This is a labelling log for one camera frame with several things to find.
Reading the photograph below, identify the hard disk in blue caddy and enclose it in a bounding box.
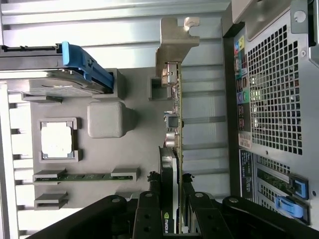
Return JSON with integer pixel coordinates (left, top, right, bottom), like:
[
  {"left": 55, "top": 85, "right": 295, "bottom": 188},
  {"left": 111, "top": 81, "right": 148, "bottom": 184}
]
[{"left": 0, "top": 41, "right": 114, "bottom": 98}]

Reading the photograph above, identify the green RAM stick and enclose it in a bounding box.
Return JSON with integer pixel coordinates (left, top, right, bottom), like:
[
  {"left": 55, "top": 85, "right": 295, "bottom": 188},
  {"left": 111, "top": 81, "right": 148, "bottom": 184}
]
[{"left": 33, "top": 172, "right": 137, "bottom": 184}]

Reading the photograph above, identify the open black PC case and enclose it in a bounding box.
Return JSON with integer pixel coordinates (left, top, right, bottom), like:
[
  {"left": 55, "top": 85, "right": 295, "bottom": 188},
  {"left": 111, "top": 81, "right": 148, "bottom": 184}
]
[{"left": 221, "top": 0, "right": 319, "bottom": 228}]

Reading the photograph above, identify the blue slot clip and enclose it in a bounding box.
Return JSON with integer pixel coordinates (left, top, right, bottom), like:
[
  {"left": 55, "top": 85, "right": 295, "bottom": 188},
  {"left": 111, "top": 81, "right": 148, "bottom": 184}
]
[
  {"left": 289, "top": 174, "right": 309, "bottom": 200},
  {"left": 275, "top": 196, "right": 305, "bottom": 220}
]

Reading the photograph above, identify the silver CPU chip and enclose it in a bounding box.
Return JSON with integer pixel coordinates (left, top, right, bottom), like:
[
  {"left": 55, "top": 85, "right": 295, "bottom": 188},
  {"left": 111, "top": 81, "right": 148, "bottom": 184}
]
[{"left": 40, "top": 121, "right": 76, "bottom": 159}]

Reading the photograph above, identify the grey parts rack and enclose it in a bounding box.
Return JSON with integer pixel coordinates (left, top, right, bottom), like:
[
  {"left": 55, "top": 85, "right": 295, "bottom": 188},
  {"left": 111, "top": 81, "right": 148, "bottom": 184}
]
[{"left": 21, "top": 67, "right": 180, "bottom": 217}]

